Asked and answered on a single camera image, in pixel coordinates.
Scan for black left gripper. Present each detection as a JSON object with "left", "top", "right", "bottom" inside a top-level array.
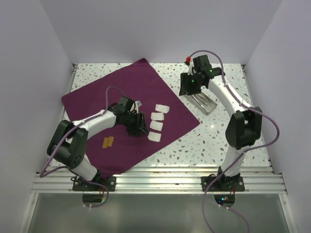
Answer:
[{"left": 123, "top": 111, "right": 148, "bottom": 136}]

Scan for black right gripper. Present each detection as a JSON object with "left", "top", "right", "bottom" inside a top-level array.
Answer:
[{"left": 179, "top": 72, "right": 204, "bottom": 96}]

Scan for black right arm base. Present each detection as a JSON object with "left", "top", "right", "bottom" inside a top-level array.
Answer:
[{"left": 201, "top": 173, "right": 245, "bottom": 192}]

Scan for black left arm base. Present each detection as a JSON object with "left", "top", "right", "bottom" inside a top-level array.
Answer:
[{"left": 70, "top": 172, "right": 117, "bottom": 192}]

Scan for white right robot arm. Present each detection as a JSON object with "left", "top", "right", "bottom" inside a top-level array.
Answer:
[{"left": 179, "top": 55, "right": 262, "bottom": 191}]

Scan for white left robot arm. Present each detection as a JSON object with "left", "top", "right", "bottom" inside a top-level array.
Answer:
[{"left": 47, "top": 96, "right": 148, "bottom": 191}]

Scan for white gauze pad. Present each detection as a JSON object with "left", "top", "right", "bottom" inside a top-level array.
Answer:
[
  {"left": 150, "top": 120, "right": 163, "bottom": 131},
  {"left": 151, "top": 112, "right": 164, "bottom": 121},
  {"left": 155, "top": 104, "right": 170, "bottom": 114},
  {"left": 148, "top": 132, "right": 161, "bottom": 142}
]

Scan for steel instrument tray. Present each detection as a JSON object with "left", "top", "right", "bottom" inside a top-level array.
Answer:
[{"left": 184, "top": 92, "right": 217, "bottom": 115}]

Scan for purple cloth mat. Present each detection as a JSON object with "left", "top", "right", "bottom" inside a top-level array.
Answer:
[{"left": 62, "top": 59, "right": 199, "bottom": 178}]

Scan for orange adhesive bandage strips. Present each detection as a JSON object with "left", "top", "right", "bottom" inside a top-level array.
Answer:
[{"left": 102, "top": 136, "right": 114, "bottom": 149}]

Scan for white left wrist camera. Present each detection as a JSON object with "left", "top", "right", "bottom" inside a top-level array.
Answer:
[{"left": 135, "top": 100, "right": 142, "bottom": 108}]

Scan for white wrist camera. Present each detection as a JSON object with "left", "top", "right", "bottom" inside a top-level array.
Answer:
[
  {"left": 135, "top": 100, "right": 142, "bottom": 108},
  {"left": 185, "top": 56, "right": 196, "bottom": 75}
]

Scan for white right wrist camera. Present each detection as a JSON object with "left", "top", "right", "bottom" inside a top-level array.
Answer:
[{"left": 185, "top": 56, "right": 196, "bottom": 75}]

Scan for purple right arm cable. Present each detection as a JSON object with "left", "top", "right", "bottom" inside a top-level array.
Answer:
[{"left": 186, "top": 50, "right": 280, "bottom": 233}]

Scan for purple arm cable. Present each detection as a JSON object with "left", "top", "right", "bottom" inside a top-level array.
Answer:
[
  {"left": 38, "top": 86, "right": 127, "bottom": 209},
  {"left": 186, "top": 50, "right": 280, "bottom": 233}
]

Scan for aluminium rail frame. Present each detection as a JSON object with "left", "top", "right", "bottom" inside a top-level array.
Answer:
[{"left": 31, "top": 63, "right": 286, "bottom": 194}]

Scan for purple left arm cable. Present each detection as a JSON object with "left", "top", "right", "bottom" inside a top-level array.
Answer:
[{"left": 38, "top": 86, "right": 127, "bottom": 209}]

